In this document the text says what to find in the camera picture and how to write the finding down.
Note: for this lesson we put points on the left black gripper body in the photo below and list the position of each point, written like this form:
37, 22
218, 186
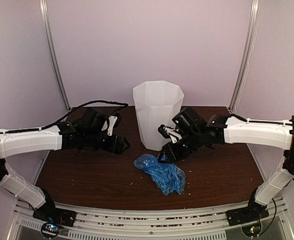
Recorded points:
108, 146

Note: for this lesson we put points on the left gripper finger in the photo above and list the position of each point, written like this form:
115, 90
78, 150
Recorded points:
124, 148
124, 142

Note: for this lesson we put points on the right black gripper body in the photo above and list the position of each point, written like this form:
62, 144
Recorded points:
182, 152

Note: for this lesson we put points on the blue plastic trash bag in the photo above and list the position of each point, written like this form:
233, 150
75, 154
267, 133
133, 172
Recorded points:
168, 177

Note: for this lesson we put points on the white faceted trash bin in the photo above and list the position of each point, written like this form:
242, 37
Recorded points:
156, 103

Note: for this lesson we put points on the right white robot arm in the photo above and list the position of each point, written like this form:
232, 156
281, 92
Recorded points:
191, 132

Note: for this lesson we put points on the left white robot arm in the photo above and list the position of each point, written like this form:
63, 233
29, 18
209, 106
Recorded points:
94, 131

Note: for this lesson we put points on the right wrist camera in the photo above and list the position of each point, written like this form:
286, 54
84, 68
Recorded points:
169, 132

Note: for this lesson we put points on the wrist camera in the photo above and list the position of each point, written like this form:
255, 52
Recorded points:
111, 123
169, 132

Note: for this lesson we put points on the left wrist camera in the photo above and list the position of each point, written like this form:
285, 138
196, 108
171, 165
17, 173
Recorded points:
111, 123

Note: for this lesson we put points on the aluminium front rail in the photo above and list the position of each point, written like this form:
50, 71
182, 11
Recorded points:
207, 223

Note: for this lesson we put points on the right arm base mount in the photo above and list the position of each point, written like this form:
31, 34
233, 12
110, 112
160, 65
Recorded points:
250, 223

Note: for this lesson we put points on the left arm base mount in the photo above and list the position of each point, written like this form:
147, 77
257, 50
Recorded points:
56, 224

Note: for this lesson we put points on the left aluminium corner post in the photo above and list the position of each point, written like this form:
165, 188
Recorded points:
52, 53

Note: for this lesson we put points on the aluminium corner post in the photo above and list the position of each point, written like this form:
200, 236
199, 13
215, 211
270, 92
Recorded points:
245, 59
52, 53

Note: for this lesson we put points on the right aluminium corner post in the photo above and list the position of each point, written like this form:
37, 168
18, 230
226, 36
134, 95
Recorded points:
245, 59

